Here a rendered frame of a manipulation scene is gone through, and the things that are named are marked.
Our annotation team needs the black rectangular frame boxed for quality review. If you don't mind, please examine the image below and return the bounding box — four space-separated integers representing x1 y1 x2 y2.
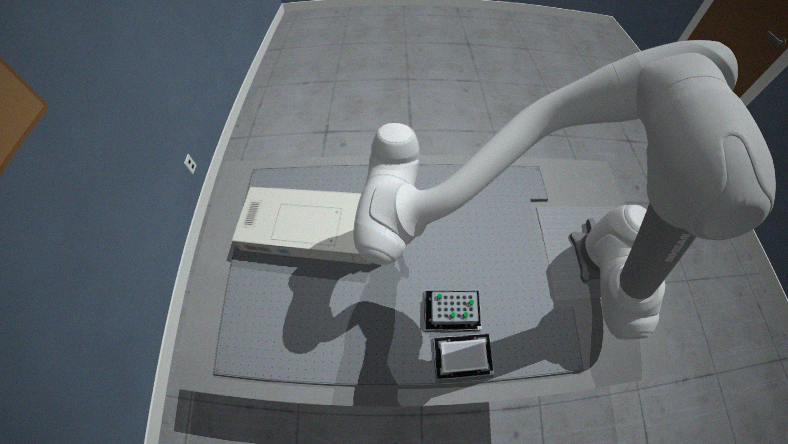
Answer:
433 333 494 380

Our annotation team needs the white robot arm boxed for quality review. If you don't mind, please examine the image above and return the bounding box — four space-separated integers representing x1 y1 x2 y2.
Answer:
354 40 776 340

